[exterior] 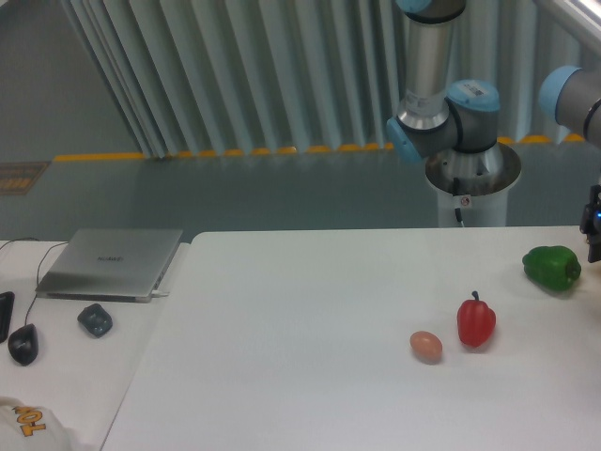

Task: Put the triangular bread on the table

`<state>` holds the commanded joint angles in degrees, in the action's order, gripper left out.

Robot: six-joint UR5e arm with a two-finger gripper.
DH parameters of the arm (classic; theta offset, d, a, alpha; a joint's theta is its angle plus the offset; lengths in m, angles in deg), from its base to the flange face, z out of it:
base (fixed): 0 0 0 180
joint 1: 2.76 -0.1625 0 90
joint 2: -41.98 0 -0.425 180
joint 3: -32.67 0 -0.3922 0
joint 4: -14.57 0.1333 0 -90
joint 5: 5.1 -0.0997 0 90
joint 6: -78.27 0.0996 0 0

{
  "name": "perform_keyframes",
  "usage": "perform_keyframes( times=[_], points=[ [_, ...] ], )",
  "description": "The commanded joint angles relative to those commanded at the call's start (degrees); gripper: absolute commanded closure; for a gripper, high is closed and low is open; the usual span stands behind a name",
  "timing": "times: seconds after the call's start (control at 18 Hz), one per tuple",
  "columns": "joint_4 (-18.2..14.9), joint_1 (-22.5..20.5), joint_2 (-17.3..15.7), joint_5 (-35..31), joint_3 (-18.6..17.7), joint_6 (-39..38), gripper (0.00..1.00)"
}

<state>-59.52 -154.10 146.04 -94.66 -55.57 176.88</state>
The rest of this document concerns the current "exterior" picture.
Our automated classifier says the silver closed laptop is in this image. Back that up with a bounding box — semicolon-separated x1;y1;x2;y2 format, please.
36;228;183;303

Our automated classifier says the white folding partition screen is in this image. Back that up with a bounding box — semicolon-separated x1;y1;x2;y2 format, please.
63;1;600;158

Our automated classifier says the white cap with orange letters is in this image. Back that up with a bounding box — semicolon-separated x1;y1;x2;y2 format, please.
1;397;72;450

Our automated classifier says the black computer mouse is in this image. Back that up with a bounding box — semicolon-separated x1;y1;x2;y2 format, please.
8;324;39;366

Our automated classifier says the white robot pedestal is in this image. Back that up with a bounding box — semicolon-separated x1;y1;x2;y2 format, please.
425;143;521;227

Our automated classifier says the black flat device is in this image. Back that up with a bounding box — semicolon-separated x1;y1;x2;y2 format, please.
0;291;15;343

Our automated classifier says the red bell pepper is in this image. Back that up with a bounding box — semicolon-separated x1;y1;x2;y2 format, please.
456;290;497;349

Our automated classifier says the white usb dongle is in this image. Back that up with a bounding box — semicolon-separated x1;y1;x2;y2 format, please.
150;290;169;299

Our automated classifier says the black pedestal cable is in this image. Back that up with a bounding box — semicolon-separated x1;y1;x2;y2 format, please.
451;177;468;229

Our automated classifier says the brown egg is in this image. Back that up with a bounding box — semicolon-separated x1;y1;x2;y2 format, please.
409;331;443;364

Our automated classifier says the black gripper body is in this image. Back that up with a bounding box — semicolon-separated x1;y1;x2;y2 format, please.
579;184;600;263

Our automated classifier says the small black plastic tray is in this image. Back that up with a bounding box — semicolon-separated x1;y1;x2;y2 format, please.
77;303;114;338

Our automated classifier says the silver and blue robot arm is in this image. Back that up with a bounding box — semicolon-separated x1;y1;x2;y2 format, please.
386;1;600;262

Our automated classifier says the green bell pepper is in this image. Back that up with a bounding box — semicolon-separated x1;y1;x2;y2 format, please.
522;245;581;292

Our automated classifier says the black mouse cable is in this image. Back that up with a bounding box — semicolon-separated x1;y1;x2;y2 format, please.
0;237;70;326

